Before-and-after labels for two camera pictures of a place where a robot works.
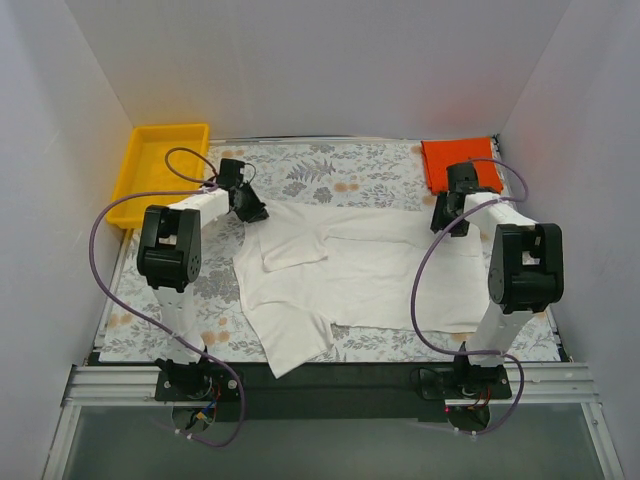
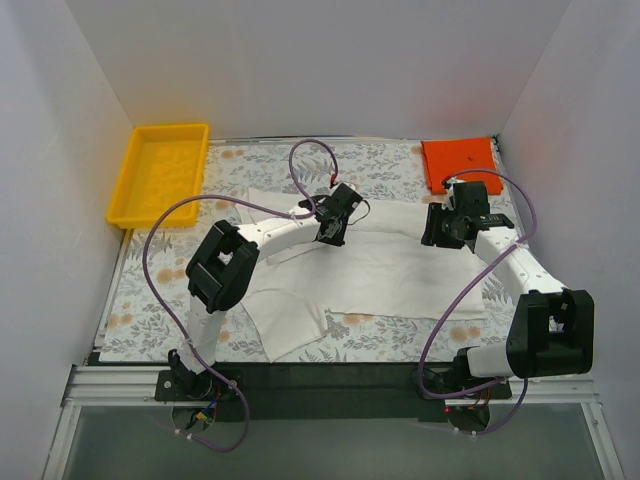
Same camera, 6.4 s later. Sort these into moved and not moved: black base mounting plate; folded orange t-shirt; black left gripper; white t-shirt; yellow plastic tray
Moved: black left gripper; white t-shirt
Not moved: yellow plastic tray; black base mounting plate; folded orange t-shirt
